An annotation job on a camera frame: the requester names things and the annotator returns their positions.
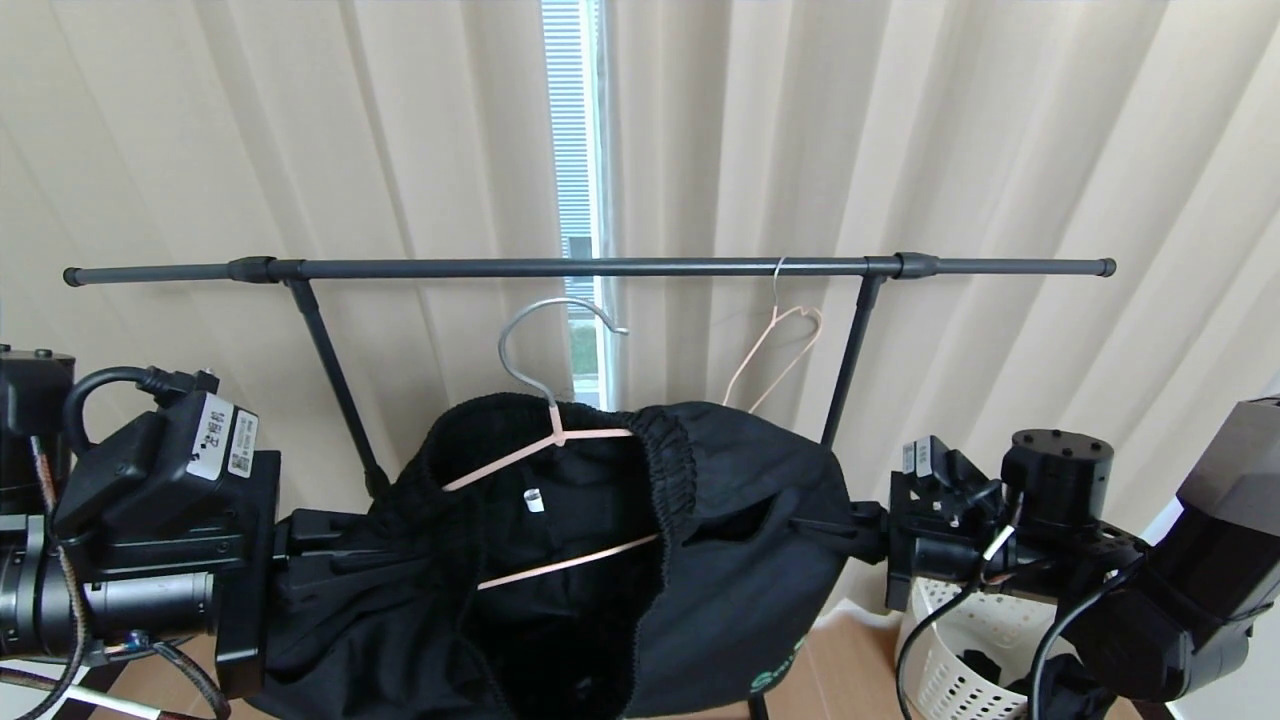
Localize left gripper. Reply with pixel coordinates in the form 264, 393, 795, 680
0, 450, 283, 698

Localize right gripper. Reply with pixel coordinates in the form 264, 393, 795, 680
885, 498, 1013, 613

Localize black drawstring shorts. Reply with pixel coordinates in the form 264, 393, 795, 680
245, 393, 856, 720

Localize pink clothes hanger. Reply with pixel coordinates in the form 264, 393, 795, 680
440, 298, 663, 591
722, 258, 824, 413

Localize white laundry basket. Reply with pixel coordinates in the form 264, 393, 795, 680
905, 578, 1076, 720

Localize black clothes rack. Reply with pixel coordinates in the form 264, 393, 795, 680
63, 252, 1117, 720

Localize black garment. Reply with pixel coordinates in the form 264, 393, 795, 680
960, 648, 1101, 720

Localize beige curtain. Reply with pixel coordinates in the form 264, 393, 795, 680
605, 0, 1280, 626
0, 0, 601, 521

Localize window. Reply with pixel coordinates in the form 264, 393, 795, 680
542, 0, 613, 409

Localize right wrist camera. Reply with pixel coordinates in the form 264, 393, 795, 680
900, 435, 1004, 521

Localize black cable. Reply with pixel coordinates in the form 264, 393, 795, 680
1028, 560, 1146, 720
895, 575, 991, 720
62, 367, 191, 456

